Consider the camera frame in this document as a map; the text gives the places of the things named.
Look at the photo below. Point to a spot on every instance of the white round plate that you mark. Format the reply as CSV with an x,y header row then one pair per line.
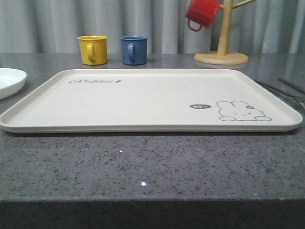
x,y
11,81

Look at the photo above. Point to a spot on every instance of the silver fork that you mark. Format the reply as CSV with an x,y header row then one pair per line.
x,y
299,99

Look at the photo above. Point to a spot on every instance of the beige rabbit serving tray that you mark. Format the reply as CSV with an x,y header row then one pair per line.
x,y
125,100

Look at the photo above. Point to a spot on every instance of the blue mug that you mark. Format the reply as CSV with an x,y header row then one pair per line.
x,y
134,50

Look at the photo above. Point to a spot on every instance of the yellow mug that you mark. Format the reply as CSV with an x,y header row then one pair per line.
x,y
93,49

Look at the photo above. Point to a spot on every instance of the wooden mug tree stand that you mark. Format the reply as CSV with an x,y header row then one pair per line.
x,y
222,56

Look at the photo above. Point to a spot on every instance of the red mug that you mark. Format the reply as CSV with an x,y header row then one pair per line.
x,y
202,12

